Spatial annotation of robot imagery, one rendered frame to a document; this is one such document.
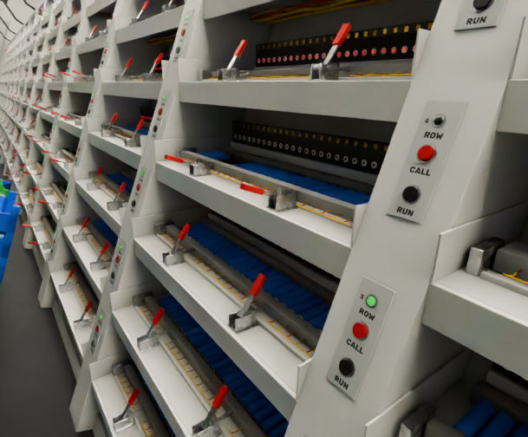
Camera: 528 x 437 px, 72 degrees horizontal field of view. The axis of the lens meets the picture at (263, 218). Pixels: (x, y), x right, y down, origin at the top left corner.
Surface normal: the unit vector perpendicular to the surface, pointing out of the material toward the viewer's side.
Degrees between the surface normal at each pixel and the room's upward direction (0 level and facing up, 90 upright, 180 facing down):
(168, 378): 21
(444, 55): 90
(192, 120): 90
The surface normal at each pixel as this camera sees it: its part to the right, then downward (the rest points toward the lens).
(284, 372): 0.03, -0.94
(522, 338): -0.80, 0.18
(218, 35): 0.59, 0.28
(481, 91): -0.74, -0.17
